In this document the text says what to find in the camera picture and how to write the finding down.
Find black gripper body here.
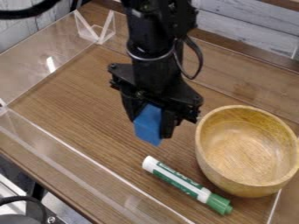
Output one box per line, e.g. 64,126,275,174
107,56,203,123

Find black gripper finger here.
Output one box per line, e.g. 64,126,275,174
121,94,145,122
160,108,183,138

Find blue rectangular block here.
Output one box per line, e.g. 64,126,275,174
133,104,161,146

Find green white marker pen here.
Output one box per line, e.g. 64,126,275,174
143,156,232,215

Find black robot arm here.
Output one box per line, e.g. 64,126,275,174
107,0,203,139

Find brown wooden bowl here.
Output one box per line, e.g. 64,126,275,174
195,105,299,198

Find clear acrylic tray walls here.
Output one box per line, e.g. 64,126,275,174
0,11,299,224

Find black device with screw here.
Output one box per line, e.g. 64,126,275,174
0,196,51,224

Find black cable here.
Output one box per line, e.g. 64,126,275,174
172,34,204,81

